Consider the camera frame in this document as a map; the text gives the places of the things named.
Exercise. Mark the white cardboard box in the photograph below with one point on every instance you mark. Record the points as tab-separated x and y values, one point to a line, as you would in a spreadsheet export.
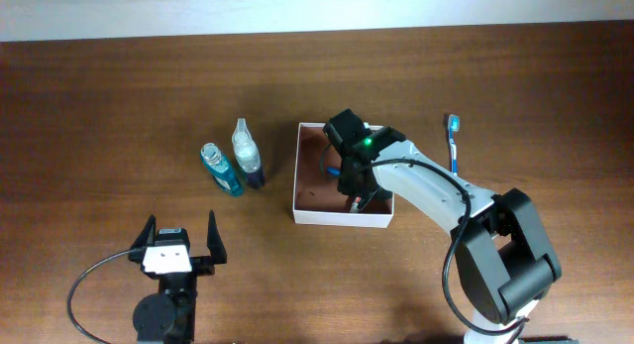
316	200

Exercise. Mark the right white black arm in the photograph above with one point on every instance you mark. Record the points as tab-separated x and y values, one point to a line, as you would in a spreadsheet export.
500	262

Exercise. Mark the teal mouthwash bottle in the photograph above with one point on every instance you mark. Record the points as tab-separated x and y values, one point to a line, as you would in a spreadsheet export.
219	166

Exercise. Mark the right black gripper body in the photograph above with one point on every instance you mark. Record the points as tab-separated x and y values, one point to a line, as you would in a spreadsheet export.
363	183

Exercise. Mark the blue white toothbrush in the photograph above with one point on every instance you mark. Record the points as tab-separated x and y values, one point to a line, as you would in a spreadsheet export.
453	127

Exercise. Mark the clear foam soap bottle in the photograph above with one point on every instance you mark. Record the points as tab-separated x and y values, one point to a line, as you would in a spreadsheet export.
247	155

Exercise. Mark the blue disposable razor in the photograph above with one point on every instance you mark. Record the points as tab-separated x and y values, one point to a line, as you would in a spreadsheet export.
333	172

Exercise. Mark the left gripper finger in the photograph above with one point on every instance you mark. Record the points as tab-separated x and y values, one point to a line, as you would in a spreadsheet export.
214	241
147	236

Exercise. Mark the teal toothpaste tube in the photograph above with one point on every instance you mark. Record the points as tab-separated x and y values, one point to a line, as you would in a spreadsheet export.
357	205

